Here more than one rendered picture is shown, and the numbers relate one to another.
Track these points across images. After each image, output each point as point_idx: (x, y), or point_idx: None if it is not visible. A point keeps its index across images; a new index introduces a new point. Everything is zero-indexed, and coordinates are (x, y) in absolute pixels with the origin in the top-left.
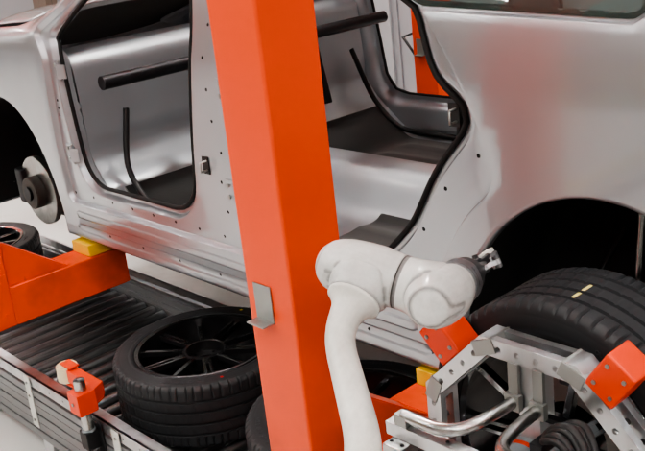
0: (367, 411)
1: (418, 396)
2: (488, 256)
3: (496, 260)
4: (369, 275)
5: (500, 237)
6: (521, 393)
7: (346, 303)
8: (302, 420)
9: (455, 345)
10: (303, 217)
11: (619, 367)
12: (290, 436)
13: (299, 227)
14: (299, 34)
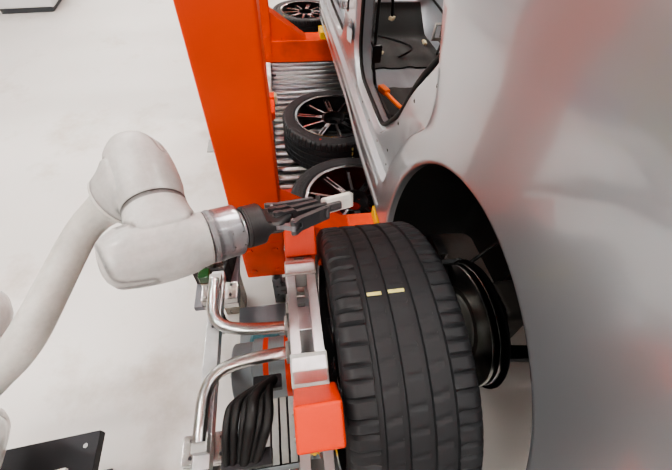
0: (28, 319)
1: (361, 223)
2: (318, 207)
3: (291, 227)
4: (104, 191)
5: (430, 167)
6: None
7: (88, 204)
8: None
9: (286, 251)
10: (221, 82)
11: (295, 428)
12: None
13: (217, 90)
14: None
